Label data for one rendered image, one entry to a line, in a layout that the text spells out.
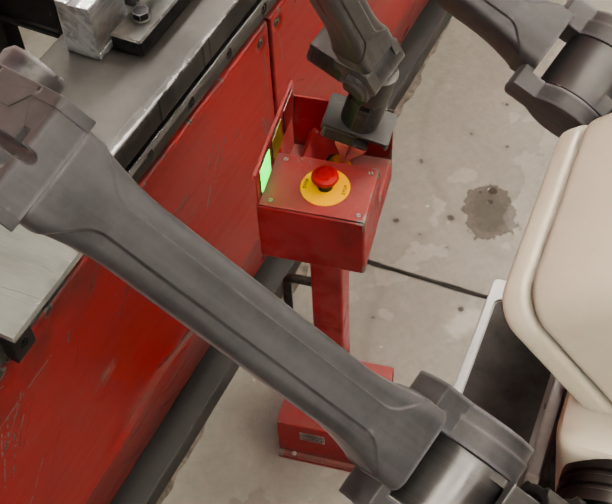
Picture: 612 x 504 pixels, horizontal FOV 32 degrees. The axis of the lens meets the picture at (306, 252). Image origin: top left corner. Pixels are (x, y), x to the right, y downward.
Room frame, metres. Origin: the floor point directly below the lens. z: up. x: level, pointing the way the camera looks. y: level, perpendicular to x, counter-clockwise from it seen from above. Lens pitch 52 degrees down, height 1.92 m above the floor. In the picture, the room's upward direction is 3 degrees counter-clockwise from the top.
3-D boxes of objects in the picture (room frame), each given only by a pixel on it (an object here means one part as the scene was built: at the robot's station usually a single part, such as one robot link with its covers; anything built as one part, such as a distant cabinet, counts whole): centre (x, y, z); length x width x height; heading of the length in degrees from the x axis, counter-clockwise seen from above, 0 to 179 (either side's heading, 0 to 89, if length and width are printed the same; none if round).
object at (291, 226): (1.06, -0.04, 0.75); 0.20 x 0.16 x 0.18; 163
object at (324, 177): (1.01, -0.03, 0.79); 0.04 x 0.04 x 0.04
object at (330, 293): (1.06, -0.04, 0.39); 0.05 x 0.05 x 0.54; 73
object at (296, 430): (1.05, -0.07, 0.06); 0.25 x 0.20 x 0.12; 73
